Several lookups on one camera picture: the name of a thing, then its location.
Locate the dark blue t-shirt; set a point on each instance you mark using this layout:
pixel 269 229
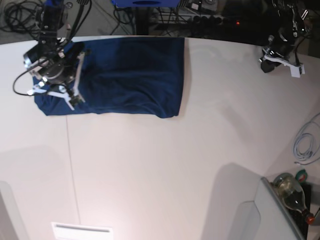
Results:
pixel 129 75

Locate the clear plastic bottle red cap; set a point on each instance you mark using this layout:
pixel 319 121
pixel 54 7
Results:
pixel 292 195

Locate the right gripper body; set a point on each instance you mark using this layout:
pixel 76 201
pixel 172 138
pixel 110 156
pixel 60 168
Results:
pixel 58 72

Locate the green tape roll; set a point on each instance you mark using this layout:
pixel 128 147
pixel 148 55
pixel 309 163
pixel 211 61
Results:
pixel 301 176

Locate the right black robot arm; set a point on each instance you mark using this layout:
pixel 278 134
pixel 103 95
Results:
pixel 55 33

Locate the blue box with slot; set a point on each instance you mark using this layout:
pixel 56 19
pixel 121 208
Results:
pixel 145 3

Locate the black power strip red light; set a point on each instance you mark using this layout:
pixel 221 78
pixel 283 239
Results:
pixel 212 21

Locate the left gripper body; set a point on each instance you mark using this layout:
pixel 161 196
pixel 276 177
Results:
pixel 279 49

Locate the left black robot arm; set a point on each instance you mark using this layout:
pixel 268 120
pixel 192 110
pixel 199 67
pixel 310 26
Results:
pixel 292 28

